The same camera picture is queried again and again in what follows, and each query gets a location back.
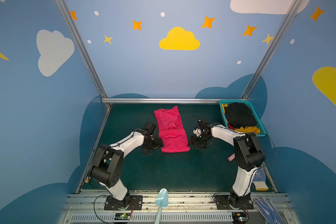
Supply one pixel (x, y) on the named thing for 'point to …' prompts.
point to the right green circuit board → (240, 217)
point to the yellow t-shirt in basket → (245, 129)
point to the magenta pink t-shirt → (171, 131)
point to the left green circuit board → (122, 216)
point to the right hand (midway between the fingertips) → (192, 145)
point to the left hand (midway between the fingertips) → (161, 148)
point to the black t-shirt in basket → (239, 115)
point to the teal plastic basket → (263, 132)
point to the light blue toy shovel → (162, 200)
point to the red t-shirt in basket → (231, 127)
